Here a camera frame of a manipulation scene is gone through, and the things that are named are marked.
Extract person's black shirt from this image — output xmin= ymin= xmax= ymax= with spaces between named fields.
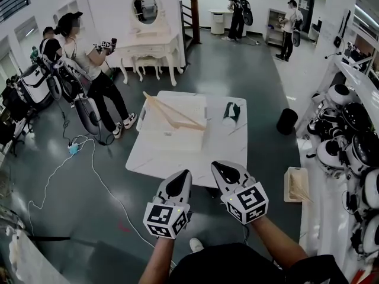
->
xmin=170 ymin=243 xmax=350 ymax=284

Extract person's white shoe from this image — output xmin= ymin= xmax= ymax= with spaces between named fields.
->
xmin=189 ymin=237 xmax=205 ymax=254

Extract white floor cable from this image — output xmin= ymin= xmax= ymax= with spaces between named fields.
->
xmin=28 ymin=136 xmax=157 ymax=248

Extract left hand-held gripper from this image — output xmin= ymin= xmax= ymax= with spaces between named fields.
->
xmin=143 ymin=170 xmax=193 ymax=240

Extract black round bin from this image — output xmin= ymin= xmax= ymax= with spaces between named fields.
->
xmin=276 ymin=108 xmax=299 ymax=135

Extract grey marble counter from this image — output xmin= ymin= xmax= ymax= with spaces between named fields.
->
xmin=0 ymin=226 xmax=63 ymax=284

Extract black balcony railing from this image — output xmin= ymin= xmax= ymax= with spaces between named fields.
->
xmin=0 ymin=0 xmax=31 ymax=24

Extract brown wooden stair post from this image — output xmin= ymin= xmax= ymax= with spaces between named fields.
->
xmin=190 ymin=0 xmax=201 ymax=45

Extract black office chair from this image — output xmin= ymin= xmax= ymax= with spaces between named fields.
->
xmin=0 ymin=84 xmax=34 ymax=148

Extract black hanging device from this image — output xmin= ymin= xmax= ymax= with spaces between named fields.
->
xmin=333 ymin=9 xmax=352 ymax=49

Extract person's left forearm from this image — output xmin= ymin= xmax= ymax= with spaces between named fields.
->
xmin=139 ymin=237 xmax=176 ymax=284

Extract black floor cable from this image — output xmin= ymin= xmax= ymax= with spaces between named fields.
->
xmin=60 ymin=102 xmax=115 ymax=148

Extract grey open cabinet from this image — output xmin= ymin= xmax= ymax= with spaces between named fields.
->
xmin=265 ymin=8 xmax=290 ymax=46

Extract white plastic basket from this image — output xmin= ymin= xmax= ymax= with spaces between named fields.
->
xmin=135 ymin=90 xmax=208 ymax=154

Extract person's right forearm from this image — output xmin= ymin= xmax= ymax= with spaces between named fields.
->
xmin=251 ymin=216 xmax=309 ymax=270

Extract white marble table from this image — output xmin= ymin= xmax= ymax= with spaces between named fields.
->
xmin=125 ymin=90 xmax=248 ymax=198

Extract white vanity stool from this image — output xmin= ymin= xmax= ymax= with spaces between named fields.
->
xmin=134 ymin=55 xmax=163 ymax=82

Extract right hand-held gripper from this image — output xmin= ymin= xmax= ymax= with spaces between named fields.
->
xmin=210 ymin=160 xmax=269 ymax=225

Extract pile of white black helmets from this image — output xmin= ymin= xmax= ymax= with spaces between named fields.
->
xmin=307 ymin=83 xmax=379 ymax=257

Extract white long counter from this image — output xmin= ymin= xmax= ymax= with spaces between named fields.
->
xmin=325 ymin=54 xmax=379 ymax=108

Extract white vanity dresser with mirror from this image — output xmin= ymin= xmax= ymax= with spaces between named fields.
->
xmin=115 ymin=0 xmax=182 ymax=87

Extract white wheeled machine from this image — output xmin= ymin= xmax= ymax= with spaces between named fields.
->
xmin=18 ymin=63 xmax=56 ymax=109

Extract white round pedestal counter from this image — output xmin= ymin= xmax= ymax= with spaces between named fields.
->
xmin=208 ymin=8 xmax=248 ymax=38

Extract white bookshelf desk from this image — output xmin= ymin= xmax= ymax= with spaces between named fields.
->
xmin=53 ymin=0 xmax=96 ymax=38

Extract wooden clothes hanger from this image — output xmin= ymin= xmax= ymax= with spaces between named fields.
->
xmin=142 ymin=91 xmax=207 ymax=131

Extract dark staircase railing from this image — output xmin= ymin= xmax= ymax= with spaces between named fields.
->
xmin=179 ymin=0 xmax=196 ymax=46

